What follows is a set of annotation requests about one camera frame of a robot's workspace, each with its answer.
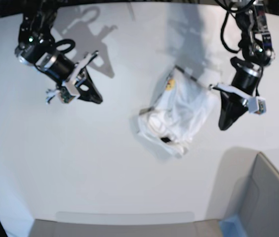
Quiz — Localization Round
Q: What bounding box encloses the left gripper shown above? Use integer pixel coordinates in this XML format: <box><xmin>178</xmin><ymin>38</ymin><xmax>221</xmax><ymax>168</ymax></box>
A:
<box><xmin>208</xmin><ymin>83</ymin><xmax>252</xmax><ymax>130</ymax></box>

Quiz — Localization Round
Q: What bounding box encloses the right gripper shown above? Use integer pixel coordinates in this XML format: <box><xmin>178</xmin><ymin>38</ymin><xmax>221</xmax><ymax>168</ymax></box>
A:
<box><xmin>45</xmin><ymin>50</ymin><xmax>103</xmax><ymax>104</ymax></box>

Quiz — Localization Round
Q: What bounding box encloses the white printed t-shirt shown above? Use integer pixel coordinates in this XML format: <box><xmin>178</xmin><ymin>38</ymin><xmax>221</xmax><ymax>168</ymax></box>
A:
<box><xmin>129</xmin><ymin>65</ymin><xmax>218</xmax><ymax>160</ymax></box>

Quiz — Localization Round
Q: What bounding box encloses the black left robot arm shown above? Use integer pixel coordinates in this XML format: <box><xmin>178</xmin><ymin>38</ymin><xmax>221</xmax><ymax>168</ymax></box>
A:
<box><xmin>210</xmin><ymin>0</ymin><xmax>275</xmax><ymax>131</ymax></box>

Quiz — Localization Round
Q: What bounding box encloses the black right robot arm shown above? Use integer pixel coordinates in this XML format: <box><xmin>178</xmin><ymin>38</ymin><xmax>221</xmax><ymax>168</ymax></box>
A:
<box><xmin>14</xmin><ymin>0</ymin><xmax>103</xmax><ymax>104</ymax></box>

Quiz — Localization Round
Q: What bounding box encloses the grey partition panel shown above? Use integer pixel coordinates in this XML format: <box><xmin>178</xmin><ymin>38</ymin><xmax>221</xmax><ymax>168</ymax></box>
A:
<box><xmin>207</xmin><ymin>147</ymin><xmax>279</xmax><ymax>237</ymax></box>

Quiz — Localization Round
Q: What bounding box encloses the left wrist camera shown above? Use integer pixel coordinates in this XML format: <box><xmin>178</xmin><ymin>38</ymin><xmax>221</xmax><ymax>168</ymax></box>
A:
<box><xmin>247</xmin><ymin>96</ymin><xmax>266</xmax><ymax>115</ymax></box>

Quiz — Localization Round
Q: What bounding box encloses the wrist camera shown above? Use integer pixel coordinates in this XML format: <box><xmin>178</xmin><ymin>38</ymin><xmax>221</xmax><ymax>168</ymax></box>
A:
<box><xmin>58</xmin><ymin>87</ymin><xmax>76</xmax><ymax>104</ymax></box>
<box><xmin>247</xmin><ymin>96</ymin><xmax>266</xmax><ymax>115</ymax></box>

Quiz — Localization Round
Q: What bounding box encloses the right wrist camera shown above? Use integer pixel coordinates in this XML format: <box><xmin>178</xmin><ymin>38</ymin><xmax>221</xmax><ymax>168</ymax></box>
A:
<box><xmin>58</xmin><ymin>87</ymin><xmax>76</xmax><ymax>104</ymax></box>

